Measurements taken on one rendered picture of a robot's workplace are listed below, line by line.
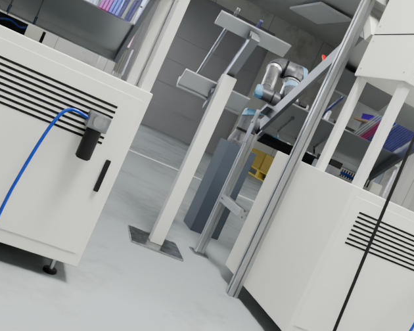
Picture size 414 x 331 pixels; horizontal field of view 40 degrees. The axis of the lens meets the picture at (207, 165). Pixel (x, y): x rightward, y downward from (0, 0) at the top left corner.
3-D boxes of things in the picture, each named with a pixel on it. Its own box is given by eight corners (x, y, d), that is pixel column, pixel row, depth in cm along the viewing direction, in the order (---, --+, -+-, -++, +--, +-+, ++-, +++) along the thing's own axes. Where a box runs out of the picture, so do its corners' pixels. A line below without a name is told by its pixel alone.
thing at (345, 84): (311, 85, 251) (311, 77, 254) (423, 142, 274) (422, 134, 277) (364, 38, 227) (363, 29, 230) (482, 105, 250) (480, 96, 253)
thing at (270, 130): (263, 131, 279) (263, 119, 284) (367, 179, 302) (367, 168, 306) (264, 129, 278) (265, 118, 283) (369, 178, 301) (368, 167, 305)
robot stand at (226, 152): (183, 220, 346) (221, 137, 342) (209, 230, 352) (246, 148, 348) (190, 230, 329) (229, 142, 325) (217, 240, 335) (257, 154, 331)
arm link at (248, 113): (236, 126, 342) (246, 105, 340) (257, 135, 341) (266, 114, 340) (236, 125, 330) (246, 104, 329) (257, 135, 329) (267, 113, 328)
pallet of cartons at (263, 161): (311, 203, 1015) (322, 179, 1011) (265, 184, 984) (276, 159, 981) (281, 185, 1144) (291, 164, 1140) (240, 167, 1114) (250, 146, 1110)
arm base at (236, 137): (223, 138, 341) (230, 123, 340) (245, 148, 346) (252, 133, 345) (231, 142, 327) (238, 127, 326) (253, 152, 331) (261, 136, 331)
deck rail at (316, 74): (259, 129, 279) (260, 119, 282) (263, 131, 279) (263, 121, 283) (360, 36, 226) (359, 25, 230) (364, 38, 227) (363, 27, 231)
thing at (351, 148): (264, 125, 280) (265, 120, 282) (368, 174, 303) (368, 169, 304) (287, 104, 266) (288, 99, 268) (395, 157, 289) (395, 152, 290)
